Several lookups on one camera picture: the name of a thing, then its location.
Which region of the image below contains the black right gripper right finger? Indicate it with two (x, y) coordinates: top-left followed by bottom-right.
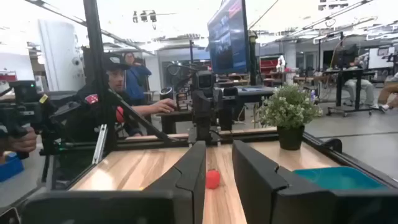
(231, 139), (398, 224)

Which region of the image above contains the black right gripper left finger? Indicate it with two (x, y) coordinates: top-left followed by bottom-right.
(20, 140), (208, 224)

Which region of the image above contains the red strawberry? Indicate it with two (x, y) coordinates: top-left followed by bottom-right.
(205, 169), (221, 190)

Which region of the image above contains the black hand-held leader arm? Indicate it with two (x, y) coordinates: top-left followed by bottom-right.
(0, 80), (81, 156)

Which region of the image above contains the black cylinder speaker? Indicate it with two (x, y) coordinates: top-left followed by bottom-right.
(159, 86), (174, 101)

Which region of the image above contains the grey computer desk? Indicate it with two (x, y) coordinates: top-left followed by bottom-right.
(155, 85), (276, 135)

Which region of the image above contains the person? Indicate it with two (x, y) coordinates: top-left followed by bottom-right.
(377, 73), (398, 111)
(123, 51), (153, 105)
(343, 55), (379, 108)
(67, 52), (178, 139)

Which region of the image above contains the computer monitor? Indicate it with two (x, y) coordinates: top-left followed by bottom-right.
(206, 0), (251, 75)

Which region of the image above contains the teal plastic container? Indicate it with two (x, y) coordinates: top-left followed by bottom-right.
(292, 166), (389, 191)

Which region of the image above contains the green plant in black pot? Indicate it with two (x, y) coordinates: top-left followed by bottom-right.
(256, 83), (324, 152)

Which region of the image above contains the silver aluminium bar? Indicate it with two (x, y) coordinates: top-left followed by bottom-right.
(91, 123), (108, 165)

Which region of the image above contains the black standing desk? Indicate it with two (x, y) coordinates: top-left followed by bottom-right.
(323, 43), (386, 118)

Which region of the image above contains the person's hand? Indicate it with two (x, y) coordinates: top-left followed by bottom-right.
(0, 126), (38, 160)

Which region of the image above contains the blue bin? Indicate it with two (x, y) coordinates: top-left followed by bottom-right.
(0, 152), (25, 183)

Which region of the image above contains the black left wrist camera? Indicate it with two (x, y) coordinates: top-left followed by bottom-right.
(195, 70), (216, 91)

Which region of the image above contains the black upright frame post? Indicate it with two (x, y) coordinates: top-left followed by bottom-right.
(82, 0), (118, 153)

